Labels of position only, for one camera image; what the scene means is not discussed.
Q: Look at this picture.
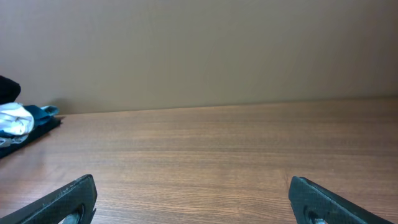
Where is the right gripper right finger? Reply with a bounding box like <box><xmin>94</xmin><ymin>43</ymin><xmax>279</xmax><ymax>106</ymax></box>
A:
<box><xmin>289</xmin><ymin>176</ymin><xmax>392</xmax><ymax>224</ymax></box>

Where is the white shirt with black letters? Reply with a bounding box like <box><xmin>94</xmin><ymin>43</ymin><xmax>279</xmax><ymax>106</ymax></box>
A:
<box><xmin>1</xmin><ymin>103</ymin><xmax>35</xmax><ymax>136</ymax></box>

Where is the light grey-blue folded garment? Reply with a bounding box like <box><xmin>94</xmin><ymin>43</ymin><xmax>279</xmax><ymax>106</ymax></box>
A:
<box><xmin>0</xmin><ymin>105</ymin><xmax>60</xmax><ymax>149</ymax></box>

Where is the black t-shirt with logo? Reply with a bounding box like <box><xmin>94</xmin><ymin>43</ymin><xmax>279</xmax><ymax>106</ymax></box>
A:
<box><xmin>0</xmin><ymin>76</ymin><xmax>21</xmax><ymax>105</ymax></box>

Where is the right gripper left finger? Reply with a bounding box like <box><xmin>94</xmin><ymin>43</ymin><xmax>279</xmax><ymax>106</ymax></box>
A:
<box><xmin>1</xmin><ymin>174</ymin><xmax>98</xmax><ymax>224</ymax></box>

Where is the dark blue folded garment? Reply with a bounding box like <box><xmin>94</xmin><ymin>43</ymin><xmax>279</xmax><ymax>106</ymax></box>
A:
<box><xmin>0</xmin><ymin>105</ymin><xmax>55</xmax><ymax>139</ymax></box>

